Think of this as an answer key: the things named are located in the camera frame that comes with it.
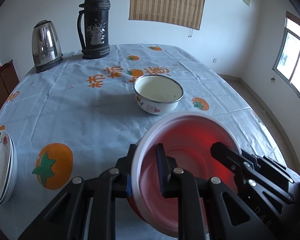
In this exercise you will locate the light blue persimmon tablecloth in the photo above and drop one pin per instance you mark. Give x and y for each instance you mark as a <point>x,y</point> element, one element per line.
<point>78,118</point>

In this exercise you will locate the white enamel bowl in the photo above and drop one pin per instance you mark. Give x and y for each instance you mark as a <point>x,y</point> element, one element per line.
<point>157,94</point>

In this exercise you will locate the red plastic bowl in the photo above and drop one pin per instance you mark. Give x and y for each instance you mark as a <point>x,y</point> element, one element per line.
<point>187,137</point>

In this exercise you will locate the blue patterned white plate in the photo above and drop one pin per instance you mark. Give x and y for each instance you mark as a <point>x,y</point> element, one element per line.
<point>11,180</point>

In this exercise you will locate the pink floral white plate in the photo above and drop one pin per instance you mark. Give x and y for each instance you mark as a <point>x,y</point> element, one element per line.
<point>13,148</point>

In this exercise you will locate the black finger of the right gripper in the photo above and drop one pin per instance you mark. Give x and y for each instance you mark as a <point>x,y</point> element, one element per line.
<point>230,159</point>

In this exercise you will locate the bamboo window blind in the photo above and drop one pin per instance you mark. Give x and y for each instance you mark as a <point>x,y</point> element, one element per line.
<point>186,13</point>

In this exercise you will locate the stainless steel electric kettle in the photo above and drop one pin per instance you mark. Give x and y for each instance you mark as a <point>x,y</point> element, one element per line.
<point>46,48</point>

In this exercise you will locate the black thermos flask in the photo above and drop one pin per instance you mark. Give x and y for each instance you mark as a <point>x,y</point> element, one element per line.
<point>92,28</point>

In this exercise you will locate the window with frame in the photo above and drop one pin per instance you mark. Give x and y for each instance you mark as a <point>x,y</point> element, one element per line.
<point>287,64</point>

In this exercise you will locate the dark red wooden cabinet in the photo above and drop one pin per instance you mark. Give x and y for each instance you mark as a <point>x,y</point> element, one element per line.
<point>8,81</point>

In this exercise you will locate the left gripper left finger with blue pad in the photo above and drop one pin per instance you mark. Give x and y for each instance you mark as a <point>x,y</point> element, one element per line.
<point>123,182</point>

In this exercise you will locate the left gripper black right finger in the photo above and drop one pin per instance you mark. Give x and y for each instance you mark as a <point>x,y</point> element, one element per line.
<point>168,180</point>

